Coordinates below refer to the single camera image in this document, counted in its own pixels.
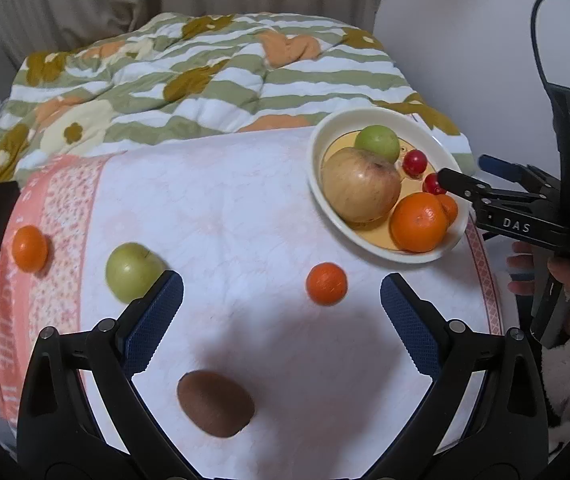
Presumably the grey beige curtain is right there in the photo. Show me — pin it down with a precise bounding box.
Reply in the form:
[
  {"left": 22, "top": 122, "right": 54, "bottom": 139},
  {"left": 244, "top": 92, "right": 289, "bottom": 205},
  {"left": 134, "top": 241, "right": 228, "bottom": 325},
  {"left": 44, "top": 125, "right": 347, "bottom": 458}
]
[{"left": 0, "top": 0, "right": 386, "bottom": 68}]

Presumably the brown yellow apple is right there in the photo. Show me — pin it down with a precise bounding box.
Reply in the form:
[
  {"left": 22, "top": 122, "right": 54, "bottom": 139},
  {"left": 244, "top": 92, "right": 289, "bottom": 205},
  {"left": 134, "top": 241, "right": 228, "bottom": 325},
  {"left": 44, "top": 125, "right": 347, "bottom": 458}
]
[{"left": 321, "top": 147, "right": 402, "bottom": 224}]

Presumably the small orange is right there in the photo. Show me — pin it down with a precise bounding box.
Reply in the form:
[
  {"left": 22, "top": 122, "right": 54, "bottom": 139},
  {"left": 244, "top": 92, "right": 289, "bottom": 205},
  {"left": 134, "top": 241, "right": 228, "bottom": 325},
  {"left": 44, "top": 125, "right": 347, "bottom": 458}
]
[
  {"left": 306, "top": 262, "right": 348, "bottom": 305},
  {"left": 437, "top": 193, "right": 460, "bottom": 226}
]

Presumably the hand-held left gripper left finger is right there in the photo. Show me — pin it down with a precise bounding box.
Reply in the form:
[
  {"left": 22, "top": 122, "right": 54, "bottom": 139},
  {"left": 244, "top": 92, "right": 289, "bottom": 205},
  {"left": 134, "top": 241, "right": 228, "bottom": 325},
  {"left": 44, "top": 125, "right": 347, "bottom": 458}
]
[{"left": 16, "top": 270, "right": 200, "bottom": 480}]

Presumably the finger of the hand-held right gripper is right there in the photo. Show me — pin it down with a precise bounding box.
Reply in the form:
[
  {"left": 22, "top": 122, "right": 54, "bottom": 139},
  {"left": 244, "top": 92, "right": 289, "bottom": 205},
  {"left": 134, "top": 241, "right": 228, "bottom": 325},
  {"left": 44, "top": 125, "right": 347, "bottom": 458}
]
[
  {"left": 437, "top": 167, "right": 488, "bottom": 208},
  {"left": 478, "top": 155, "right": 536, "bottom": 186}
]

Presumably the green apple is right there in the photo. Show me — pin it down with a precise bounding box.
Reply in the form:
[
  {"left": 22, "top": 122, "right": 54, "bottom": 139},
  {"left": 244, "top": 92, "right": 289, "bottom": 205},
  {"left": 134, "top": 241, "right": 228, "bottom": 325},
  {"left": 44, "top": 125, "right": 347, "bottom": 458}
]
[
  {"left": 105, "top": 242, "right": 166, "bottom": 305},
  {"left": 354, "top": 125, "right": 401, "bottom": 163}
]

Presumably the brown kiwi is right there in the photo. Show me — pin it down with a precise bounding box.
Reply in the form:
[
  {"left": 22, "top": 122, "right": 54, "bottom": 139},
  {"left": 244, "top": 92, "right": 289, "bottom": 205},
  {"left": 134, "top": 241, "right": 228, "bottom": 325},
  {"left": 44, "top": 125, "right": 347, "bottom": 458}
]
[{"left": 177, "top": 370, "right": 256, "bottom": 437}]

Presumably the pink floral white tablecloth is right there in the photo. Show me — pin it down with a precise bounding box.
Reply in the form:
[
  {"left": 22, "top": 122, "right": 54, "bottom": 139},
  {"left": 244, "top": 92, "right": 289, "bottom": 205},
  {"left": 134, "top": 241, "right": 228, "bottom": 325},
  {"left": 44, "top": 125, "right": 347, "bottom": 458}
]
[{"left": 0, "top": 127, "right": 506, "bottom": 480}]

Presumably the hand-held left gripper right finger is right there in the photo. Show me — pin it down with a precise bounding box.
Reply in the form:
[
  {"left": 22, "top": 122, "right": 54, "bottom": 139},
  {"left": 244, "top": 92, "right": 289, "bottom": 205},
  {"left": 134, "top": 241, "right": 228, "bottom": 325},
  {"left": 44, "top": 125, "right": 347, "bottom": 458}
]
[{"left": 365, "top": 272, "right": 550, "bottom": 480}]

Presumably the large orange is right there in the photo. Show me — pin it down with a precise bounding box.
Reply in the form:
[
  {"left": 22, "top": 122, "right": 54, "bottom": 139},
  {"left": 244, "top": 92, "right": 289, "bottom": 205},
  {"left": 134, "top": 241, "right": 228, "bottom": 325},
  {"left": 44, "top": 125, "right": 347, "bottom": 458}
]
[
  {"left": 390, "top": 192, "right": 450, "bottom": 254},
  {"left": 12, "top": 225, "right": 48, "bottom": 274}
]

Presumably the cream cartoon print bowl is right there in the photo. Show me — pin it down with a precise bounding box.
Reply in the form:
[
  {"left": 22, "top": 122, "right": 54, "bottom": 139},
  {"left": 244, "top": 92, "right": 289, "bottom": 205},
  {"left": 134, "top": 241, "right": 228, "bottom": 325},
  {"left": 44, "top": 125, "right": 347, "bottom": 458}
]
[{"left": 307, "top": 108, "right": 470, "bottom": 264}]

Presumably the black cable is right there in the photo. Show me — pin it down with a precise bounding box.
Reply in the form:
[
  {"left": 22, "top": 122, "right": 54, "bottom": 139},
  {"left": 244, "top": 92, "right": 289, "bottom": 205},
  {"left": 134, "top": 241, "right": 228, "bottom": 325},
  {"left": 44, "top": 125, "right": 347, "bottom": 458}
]
[{"left": 531, "top": 0, "right": 570, "bottom": 93}]

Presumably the green striped floral blanket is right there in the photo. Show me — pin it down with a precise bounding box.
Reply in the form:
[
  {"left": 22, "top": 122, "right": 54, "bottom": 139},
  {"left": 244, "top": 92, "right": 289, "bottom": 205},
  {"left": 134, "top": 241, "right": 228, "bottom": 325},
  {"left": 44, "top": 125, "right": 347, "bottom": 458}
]
[{"left": 0, "top": 12, "right": 476, "bottom": 281}]

